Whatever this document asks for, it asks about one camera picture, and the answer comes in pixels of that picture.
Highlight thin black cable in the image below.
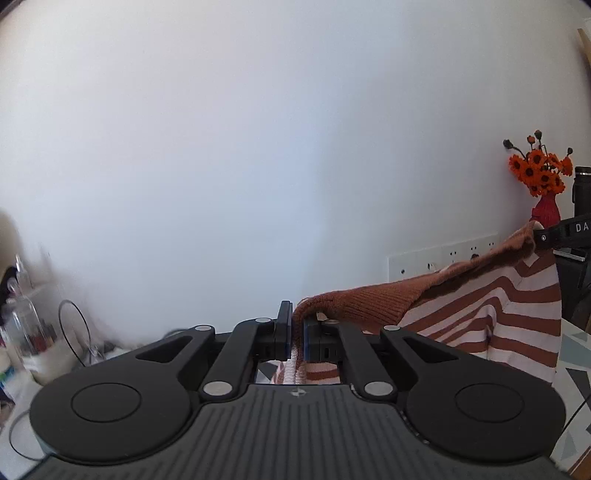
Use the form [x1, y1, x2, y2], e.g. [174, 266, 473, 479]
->
[58, 299, 95, 367]

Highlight black box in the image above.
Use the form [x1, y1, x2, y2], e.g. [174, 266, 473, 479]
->
[558, 263, 591, 334]

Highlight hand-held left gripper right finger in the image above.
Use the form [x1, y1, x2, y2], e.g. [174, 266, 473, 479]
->
[302, 312, 465, 403]

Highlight geometric patterned tablecloth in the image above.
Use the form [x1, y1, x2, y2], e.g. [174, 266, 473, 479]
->
[256, 318, 591, 478]

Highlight white wall socket panel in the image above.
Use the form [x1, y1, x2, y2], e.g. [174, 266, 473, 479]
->
[387, 232, 500, 283]

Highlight orange artificial flowers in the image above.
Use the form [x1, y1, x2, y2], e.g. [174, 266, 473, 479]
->
[502, 130, 575, 199]

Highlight red vase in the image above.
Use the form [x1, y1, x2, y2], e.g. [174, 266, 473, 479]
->
[530, 195, 561, 228]

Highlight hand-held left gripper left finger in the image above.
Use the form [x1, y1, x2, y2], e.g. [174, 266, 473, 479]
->
[134, 300, 296, 402]

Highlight brown white striped sweater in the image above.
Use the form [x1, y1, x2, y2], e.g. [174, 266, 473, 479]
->
[270, 220, 563, 387]

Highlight black bottle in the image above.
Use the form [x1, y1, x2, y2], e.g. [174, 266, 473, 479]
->
[573, 166, 591, 219]

